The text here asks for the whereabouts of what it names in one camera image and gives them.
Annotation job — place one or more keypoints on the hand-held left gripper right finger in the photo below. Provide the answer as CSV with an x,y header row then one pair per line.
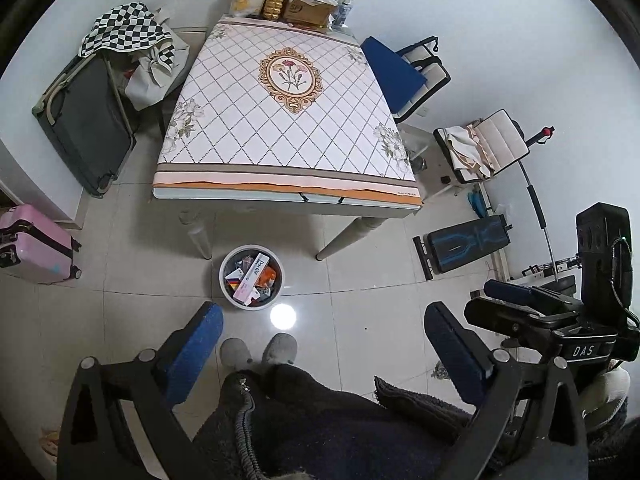
x,y
450,345

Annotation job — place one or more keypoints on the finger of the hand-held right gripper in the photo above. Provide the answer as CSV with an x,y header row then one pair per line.
x,y
505,291
500,315

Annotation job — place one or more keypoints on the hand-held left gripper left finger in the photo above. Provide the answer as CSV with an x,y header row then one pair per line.
x,y
200,335

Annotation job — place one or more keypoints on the white round trash bin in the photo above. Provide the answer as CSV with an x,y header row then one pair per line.
x,y
250,306

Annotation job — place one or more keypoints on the long white box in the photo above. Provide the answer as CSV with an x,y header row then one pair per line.
x,y
251,276

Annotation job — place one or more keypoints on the grey slipper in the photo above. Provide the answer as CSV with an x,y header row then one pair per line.
x,y
236,352
280,347

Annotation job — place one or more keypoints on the black blue exercise bench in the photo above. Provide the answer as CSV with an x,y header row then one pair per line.
x,y
465,245

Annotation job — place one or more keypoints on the teal plastic item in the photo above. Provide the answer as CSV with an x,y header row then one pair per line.
x,y
477,202

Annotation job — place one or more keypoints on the beige cloth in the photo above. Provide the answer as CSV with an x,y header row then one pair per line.
x,y
465,155

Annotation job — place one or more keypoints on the person's dark fleece clothing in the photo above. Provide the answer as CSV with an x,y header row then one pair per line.
x,y
325,425

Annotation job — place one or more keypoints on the white padded chair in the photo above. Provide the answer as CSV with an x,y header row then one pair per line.
x,y
500,137

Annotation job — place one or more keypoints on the pink suitcase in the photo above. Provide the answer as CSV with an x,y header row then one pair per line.
x,y
35,245

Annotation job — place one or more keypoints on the table with printed tablecloth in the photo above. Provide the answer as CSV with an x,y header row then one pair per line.
x,y
280,135

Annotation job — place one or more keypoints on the dark grey open suitcase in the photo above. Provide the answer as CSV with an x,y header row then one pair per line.
x,y
85,120

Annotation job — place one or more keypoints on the white tote bag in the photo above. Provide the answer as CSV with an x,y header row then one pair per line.
x,y
150,85

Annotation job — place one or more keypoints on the black white checkered cloth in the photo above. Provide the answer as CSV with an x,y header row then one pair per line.
x,y
125,27

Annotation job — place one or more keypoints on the clear water bottle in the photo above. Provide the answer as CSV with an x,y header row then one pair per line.
x,y
345,10

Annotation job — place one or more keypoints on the brown cardboard box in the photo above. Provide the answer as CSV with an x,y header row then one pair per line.
x,y
310,10

